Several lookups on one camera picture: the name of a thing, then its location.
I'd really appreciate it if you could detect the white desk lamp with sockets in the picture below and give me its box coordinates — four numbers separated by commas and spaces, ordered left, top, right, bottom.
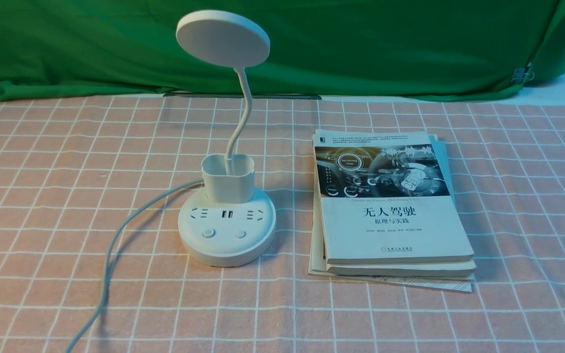
176, 10, 277, 268

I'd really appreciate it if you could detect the bottom thin white booklet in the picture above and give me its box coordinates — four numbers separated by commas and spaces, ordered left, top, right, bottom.
308, 140, 473, 293

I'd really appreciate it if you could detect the top book self-driving cover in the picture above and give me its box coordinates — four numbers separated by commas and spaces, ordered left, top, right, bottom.
313, 130, 475, 265

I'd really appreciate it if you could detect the pink checked tablecloth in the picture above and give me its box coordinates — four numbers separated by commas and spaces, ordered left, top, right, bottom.
0, 98, 565, 353

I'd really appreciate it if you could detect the metal binder clip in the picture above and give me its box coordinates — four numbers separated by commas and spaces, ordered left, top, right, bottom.
512, 65, 535, 85

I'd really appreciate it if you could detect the green backdrop cloth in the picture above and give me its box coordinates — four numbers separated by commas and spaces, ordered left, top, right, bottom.
0, 0, 565, 102

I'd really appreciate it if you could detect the white lamp power cable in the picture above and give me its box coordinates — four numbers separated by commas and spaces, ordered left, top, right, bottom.
65, 178, 205, 353

